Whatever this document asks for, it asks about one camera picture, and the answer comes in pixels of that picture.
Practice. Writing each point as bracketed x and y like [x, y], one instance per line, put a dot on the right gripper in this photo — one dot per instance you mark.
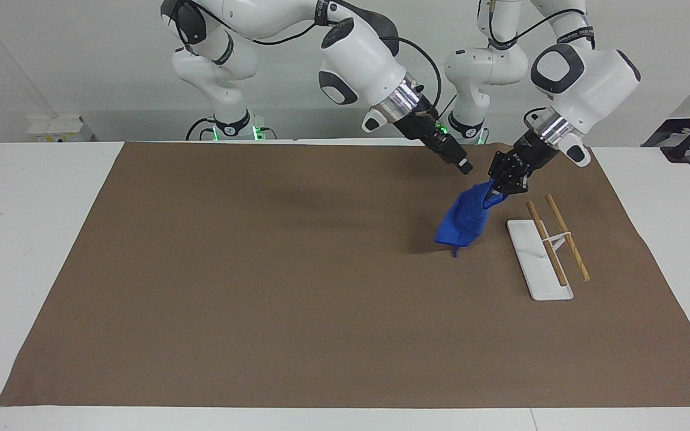
[424, 127]

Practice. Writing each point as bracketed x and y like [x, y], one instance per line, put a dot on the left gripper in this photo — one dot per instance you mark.
[532, 154]

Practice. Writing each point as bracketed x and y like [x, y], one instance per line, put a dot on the blue towel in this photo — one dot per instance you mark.
[465, 218]

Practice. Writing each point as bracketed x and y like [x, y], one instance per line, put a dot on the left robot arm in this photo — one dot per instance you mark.
[590, 75]

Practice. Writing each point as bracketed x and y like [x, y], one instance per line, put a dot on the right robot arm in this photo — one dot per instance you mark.
[357, 63]

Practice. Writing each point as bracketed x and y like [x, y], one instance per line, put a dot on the white rack with wooden rods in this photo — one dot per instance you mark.
[538, 263]

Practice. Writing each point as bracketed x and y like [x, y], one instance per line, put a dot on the white box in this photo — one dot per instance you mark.
[57, 129]

